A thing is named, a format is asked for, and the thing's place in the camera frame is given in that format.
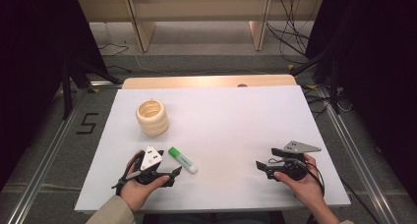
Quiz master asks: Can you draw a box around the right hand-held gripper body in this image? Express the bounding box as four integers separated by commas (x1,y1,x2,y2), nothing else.
266,140,323,182

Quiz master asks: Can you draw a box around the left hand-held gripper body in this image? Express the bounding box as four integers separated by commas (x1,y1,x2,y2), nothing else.
133,144,175,189

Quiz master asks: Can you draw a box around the person's left hand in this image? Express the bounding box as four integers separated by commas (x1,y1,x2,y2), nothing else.
119,161,171,214

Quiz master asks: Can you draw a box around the person's right hand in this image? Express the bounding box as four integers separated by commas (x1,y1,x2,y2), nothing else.
272,153,326,207

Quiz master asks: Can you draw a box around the green and white glue stick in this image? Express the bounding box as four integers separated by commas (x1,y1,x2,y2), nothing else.
167,146,199,175

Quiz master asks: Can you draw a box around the cream ribbed cup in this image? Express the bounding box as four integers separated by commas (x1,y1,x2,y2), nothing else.
135,98,170,138

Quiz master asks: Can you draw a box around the white board sheet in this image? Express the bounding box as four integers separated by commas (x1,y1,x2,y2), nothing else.
74,84,352,214

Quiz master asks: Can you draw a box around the black metal stand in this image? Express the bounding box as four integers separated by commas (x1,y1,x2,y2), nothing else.
60,57,123,121
289,48,342,116

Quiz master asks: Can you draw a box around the light wooden bench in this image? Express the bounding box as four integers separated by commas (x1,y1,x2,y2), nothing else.
77,0,327,53

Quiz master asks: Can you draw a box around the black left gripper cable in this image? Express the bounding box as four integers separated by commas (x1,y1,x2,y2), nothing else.
110,149,146,196

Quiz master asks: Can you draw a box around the aluminium floor rail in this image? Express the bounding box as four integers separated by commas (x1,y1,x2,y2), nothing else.
5,95,87,224
315,85,401,224

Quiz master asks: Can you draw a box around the thin black floor cable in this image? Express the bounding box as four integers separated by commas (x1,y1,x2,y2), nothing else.
97,42,130,58

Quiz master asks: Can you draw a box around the bundle of black floor cables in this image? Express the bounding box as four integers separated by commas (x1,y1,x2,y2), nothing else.
265,0,317,65

